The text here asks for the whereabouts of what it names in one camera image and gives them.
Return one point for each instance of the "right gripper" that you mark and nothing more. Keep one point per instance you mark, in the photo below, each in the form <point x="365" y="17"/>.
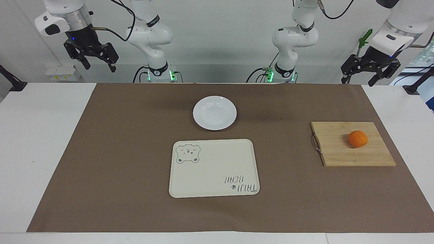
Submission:
<point x="81" y="39"/>

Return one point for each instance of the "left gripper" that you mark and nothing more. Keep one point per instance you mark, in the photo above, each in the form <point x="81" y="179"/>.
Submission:
<point x="379" y="57"/>

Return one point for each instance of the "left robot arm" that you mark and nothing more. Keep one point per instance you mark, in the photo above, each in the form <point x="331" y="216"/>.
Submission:
<point x="295" y="37"/>

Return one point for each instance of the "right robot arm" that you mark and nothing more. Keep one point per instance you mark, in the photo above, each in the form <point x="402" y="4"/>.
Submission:
<point x="151" y="32"/>

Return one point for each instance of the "orange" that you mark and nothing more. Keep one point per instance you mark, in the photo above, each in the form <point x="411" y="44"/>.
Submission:
<point x="357" y="139"/>

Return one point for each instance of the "white round plate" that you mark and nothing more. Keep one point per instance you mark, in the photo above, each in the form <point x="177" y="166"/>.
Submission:
<point x="214" y="113"/>

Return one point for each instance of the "green clamp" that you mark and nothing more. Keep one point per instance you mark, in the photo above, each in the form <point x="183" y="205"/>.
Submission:
<point x="365" y="36"/>

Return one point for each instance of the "white socket box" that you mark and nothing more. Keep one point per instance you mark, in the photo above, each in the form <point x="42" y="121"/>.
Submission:
<point x="62" y="74"/>

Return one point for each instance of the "black stand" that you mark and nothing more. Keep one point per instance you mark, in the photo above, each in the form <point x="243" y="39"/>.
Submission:
<point x="415" y="87"/>
<point x="13" y="83"/>

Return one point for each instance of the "wooden cutting board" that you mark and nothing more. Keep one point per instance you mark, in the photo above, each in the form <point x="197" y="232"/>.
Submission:
<point x="339" y="149"/>

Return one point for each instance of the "cream tray with bear print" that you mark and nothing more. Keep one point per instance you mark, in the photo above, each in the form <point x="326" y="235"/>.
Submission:
<point x="213" y="169"/>

